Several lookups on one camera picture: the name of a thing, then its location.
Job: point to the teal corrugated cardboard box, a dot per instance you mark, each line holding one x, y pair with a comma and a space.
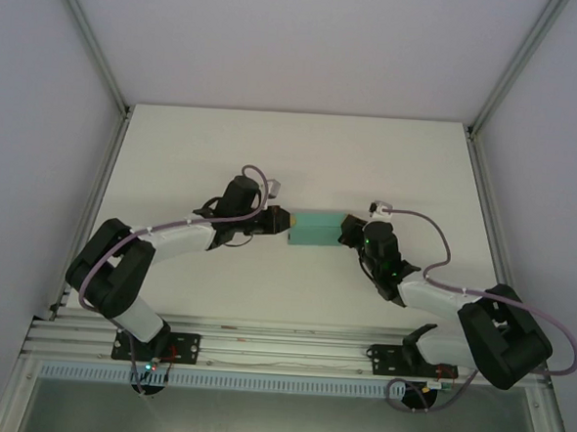
314, 230

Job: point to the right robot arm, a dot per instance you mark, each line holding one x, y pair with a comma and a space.
430, 298

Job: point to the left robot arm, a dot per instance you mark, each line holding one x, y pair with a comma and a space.
179, 241

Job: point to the grey sheet metal panel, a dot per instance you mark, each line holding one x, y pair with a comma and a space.
281, 421

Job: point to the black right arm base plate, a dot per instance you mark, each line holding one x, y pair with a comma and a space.
382, 359

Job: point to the aluminium table side rail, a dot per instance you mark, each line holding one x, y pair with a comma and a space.
489, 213
99, 190

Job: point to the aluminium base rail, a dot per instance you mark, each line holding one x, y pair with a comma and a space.
285, 348

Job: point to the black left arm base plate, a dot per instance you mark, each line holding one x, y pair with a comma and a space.
187, 349

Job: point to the aluminium frame post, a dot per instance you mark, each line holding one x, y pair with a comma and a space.
91, 37
518, 63

